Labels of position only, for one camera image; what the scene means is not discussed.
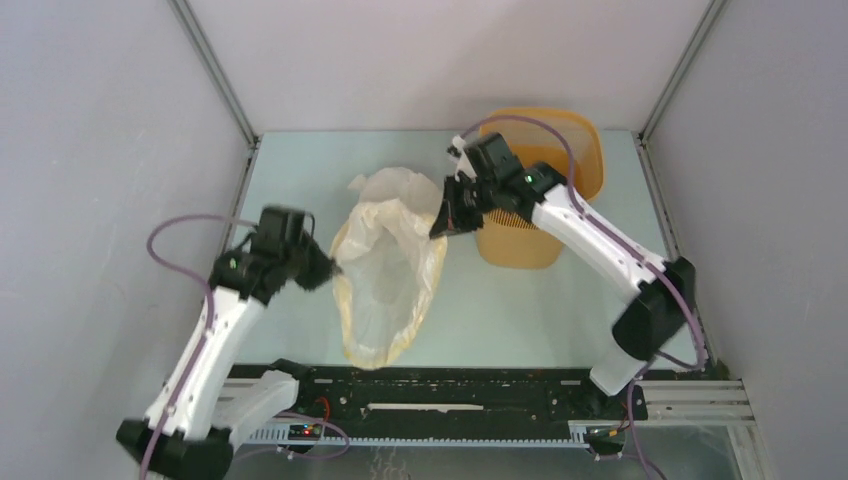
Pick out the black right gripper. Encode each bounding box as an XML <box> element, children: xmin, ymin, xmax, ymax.
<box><xmin>431</xmin><ymin>172</ymin><xmax>501</xmax><ymax>237</ymax></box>

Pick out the translucent cream trash bag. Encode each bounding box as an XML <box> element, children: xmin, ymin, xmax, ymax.
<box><xmin>330</xmin><ymin>167</ymin><xmax>448</xmax><ymax>370</ymax></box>

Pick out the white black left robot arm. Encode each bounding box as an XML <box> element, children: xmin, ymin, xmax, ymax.
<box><xmin>116</xmin><ymin>205</ymin><xmax>341</xmax><ymax>479</ymax></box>

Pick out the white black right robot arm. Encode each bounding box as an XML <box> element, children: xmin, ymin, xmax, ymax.
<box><xmin>429</xmin><ymin>133</ymin><xmax>695</xmax><ymax>418</ymax></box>

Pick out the orange slotted plastic trash bin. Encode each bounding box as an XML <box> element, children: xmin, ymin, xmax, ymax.
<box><xmin>475</xmin><ymin>107</ymin><xmax>605</xmax><ymax>269</ymax></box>

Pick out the small electronics board with leds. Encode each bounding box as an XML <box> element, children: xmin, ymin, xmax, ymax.
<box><xmin>287</xmin><ymin>424</ymin><xmax>322</xmax><ymax>441</ymax></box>

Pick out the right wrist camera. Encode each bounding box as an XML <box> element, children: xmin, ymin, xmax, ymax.
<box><xmin>447</xmin><ymin>135</ymin><xmax>476</xmax><ymax>178</ymax></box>

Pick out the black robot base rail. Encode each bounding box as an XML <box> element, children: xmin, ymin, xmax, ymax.
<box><xmin>220</xmin><ymin>359</ymin><xmax>648</xmax><ymax>459</ymax></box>

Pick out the aluminium frame post left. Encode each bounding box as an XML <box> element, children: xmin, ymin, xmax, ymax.
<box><xmin>168</xmin><ymin>0</ymin><xmax>259</xmax><ymax>149</ymax></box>

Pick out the aluminium frame post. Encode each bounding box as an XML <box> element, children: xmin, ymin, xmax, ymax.
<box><xmin>168</xmin><ymin>0</ymin><xmax>259</xmax><ymax>149</ymax></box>
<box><xmin>638</xmin><ymin>0</ymin><xmax>730</xmax><ymax>143</ymax></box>

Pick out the aluminium frame post right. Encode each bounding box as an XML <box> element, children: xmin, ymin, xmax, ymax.
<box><xmin>638</xmin><ymin>0</ymin><xmax>730</xmax><ymax>143</ymax></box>

